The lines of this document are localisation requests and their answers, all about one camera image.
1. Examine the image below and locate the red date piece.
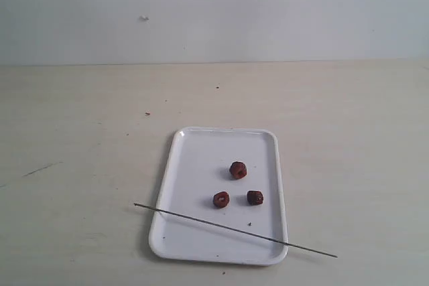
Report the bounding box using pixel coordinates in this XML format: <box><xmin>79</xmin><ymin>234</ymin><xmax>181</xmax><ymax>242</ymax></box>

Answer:
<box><xmin>229</xmin><ymin>161</ymin><xmax>247</xmax><ymax>180</ymax></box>
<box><xmin>212</xmin><ymin>192</ymin><xmax>230</xmax><ymax>208</ymax></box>
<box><xmin>246</xmin><ymin>190</ymin><xmax>264</xmax><ymax>206</ymax></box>

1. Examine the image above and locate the thin metal skewer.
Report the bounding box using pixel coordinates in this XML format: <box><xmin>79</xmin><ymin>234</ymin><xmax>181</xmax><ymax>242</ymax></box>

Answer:
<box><xmin>133</xmin><ymin>203</ymin><xmax>339</xmax><ymax>259</ymax></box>

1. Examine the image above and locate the white rectangular plastic tray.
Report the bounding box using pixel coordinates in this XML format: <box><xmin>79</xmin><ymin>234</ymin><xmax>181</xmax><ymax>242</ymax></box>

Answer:
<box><xmin>149</xmin><ymin>127</ymin><xmax>288</xmax><ymax>266</ymax></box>

